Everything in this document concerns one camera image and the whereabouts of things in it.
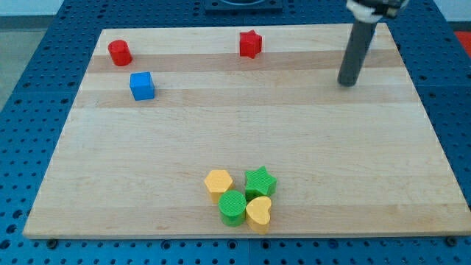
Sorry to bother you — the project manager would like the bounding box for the blue cube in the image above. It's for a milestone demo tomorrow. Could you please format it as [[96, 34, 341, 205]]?
[[130, 72, 155, 101]]

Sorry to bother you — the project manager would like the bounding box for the red cylinder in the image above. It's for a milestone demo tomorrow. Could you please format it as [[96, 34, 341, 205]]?
[[107, 40, 132, 66]]

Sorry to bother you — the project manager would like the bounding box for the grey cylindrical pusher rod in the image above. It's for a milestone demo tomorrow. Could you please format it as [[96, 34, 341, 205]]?
[[337, 20, 377, 87]]

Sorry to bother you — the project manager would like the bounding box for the yellow heart block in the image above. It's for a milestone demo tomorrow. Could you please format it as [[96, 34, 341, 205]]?
[[246, 196, 272, 235]]

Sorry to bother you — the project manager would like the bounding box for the wooden board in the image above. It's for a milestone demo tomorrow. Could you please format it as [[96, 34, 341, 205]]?
[[23, 23, 470, 239]]

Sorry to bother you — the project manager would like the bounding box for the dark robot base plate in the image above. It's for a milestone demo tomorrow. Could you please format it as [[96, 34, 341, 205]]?
[[202, 0, 283, 13]]

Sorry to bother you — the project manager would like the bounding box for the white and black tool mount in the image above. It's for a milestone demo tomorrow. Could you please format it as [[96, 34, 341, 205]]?
[[346, 0, 409, 23]]

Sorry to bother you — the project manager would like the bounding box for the yellow hexagon block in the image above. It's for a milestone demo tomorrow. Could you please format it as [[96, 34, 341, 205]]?
[[204, 169, 235, 204]]

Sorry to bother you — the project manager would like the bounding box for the red star block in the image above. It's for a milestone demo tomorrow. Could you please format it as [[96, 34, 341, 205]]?
[[239, 29, 263, 59]]

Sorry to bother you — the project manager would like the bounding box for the green star block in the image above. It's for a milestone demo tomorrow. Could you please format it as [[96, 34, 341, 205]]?
[[245, 166, 277, 202]]

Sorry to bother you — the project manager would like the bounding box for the green cylinder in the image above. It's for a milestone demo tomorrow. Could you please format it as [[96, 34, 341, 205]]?
[[218, 190, 247, 227]]

